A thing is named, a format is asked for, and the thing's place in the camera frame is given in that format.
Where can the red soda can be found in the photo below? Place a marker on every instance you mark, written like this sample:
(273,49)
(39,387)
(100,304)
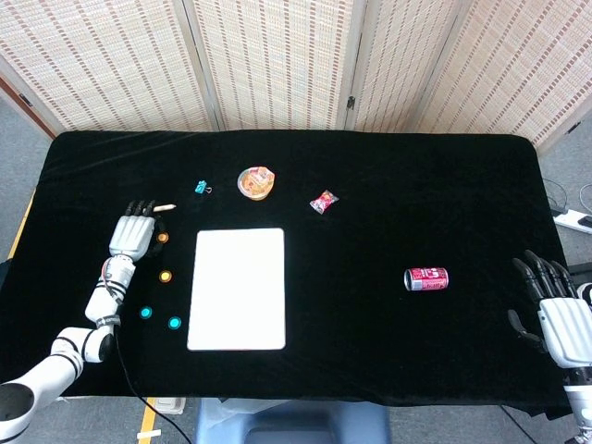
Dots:
(426,279)

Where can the black screen hinge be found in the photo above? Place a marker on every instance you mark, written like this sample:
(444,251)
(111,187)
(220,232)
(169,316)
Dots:
(351,102)
(573,127)
(25,99)

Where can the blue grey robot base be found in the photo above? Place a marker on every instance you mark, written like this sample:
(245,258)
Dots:
(291,423)

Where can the cyan disc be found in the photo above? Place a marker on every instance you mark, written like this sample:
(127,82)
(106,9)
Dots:
(146,312)
(174,322)

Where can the woven bamboo screen panel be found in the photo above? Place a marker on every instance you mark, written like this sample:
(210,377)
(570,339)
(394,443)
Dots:
(522,69)
(106,60)
(277,60)
(398,69)

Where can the beige floor box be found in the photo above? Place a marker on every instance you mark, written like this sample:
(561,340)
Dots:
(168,404)

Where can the white floor label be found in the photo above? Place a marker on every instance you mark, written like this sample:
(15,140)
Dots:
(149,435)

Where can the red snack packet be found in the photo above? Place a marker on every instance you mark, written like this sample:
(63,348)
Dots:
(324,201)

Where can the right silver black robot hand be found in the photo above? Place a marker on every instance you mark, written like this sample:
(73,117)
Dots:
(566,328)

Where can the black velvet tablecloth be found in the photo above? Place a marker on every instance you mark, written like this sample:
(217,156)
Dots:
(370,231)

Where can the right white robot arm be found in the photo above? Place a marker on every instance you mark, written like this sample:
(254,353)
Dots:
(578,402)

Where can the orange jelly cup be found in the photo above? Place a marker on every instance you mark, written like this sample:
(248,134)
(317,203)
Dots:
(256,183)

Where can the white wrapped stick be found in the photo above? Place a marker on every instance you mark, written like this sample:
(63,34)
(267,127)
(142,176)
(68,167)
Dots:
(165,207)

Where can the white rectangular board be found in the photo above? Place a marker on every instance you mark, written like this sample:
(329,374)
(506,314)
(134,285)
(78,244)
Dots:
(238,291)

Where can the teal binder clip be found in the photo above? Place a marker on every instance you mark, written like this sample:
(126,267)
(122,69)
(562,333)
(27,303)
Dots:
(201,187)

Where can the yellow floor tape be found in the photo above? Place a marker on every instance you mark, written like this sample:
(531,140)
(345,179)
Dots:
(148,418)

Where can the orange disc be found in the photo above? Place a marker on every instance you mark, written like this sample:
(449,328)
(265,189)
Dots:
(162,238)
(165,276)

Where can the white power strip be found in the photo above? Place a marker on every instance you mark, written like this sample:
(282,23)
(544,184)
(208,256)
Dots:
(573,218)

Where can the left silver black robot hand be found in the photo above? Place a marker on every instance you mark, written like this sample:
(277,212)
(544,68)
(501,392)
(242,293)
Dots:
(131,233)

